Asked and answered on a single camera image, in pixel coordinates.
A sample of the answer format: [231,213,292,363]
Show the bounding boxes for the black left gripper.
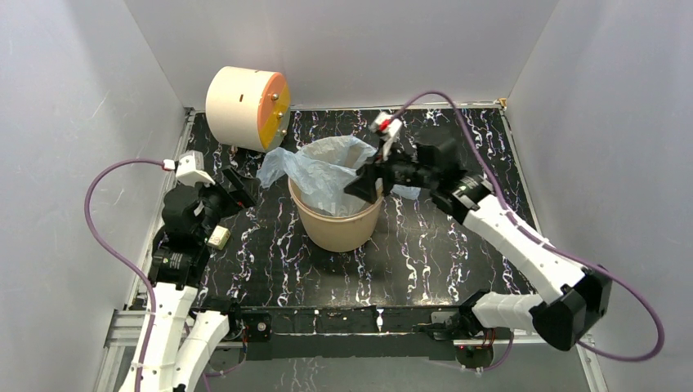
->
[189,166,260,241]

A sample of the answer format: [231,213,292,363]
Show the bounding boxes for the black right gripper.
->
[342,140,436,205]

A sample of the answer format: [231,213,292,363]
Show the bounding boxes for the translucent blue plastic trash bag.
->
[256,135,423,217]

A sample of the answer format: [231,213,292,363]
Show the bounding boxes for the beige round trash bin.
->
[288,178,383,252]

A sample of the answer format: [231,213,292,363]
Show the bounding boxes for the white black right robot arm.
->
[256,136,612,351]

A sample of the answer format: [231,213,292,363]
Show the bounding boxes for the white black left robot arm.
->
[120,185,244,391]

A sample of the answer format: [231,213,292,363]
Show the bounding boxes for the white trash bag box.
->
[206,225,230,250]

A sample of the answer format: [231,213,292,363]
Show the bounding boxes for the white cylinder with orange face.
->
[205,66,291,153]

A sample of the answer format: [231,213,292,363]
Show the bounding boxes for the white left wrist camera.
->
[163,150,216,187]

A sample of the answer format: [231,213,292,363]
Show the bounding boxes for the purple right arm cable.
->
[387,90,666,363]

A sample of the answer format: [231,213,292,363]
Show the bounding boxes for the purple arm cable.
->
[83,158,250,392]
[387,90,666,363]

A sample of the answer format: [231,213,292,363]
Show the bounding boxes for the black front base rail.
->
[205,305,516,372]

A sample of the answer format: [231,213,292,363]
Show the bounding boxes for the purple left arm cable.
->
[83,158,250,392]

